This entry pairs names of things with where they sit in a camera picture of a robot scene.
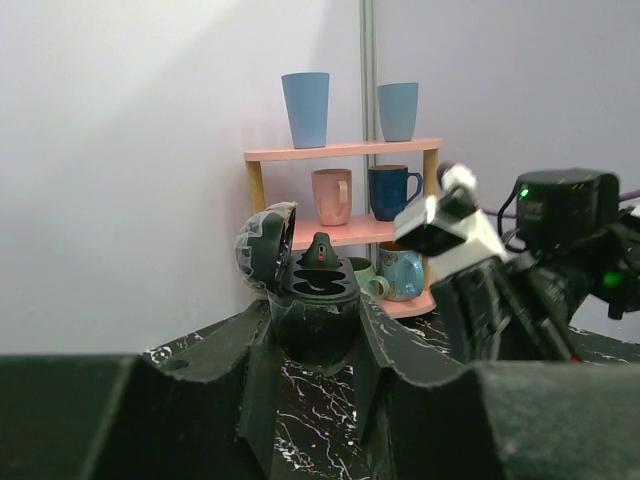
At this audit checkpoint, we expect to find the blue plastic cup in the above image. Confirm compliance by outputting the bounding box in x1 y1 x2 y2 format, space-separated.
378 82 419 142
281 72 330 149

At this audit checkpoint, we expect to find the light blue mug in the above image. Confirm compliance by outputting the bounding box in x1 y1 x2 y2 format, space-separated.
378 241 425 302

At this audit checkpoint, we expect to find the black earbud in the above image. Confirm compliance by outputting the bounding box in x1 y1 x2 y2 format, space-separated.
298 232 341 270

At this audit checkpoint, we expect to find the right blue plastic cup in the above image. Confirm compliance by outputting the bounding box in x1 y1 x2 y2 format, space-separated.
378 82 419 142

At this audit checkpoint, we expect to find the pink mug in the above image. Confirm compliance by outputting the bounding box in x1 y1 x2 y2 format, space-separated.
312 169 352 226

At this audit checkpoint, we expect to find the green ceramic mug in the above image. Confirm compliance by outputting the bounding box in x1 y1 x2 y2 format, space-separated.
348 257 390 299

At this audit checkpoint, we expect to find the pink three-tier shelf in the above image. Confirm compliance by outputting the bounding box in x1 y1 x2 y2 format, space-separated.
244 138 444 319

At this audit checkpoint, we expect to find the black earbud charging case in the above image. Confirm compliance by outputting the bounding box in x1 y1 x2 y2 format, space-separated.
234 202 361 374

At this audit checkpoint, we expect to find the dark blue mug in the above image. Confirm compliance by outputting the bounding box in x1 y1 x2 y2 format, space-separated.
368 165 423 222

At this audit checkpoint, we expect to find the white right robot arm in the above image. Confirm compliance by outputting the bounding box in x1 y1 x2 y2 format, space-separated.
429 169 639 363

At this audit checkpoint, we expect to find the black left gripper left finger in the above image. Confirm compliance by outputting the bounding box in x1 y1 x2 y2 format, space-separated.
1 301 278 479

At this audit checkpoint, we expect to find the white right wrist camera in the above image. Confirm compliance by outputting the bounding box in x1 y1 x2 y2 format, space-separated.
393 163 509 280

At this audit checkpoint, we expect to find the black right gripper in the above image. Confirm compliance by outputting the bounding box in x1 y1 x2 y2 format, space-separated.
431 253 580 363

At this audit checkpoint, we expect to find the left blue plastic cup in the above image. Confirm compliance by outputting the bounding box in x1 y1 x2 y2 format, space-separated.
281 72 330 149

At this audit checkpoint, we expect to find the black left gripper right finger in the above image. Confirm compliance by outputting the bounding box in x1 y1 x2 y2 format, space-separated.
353 295 639 479

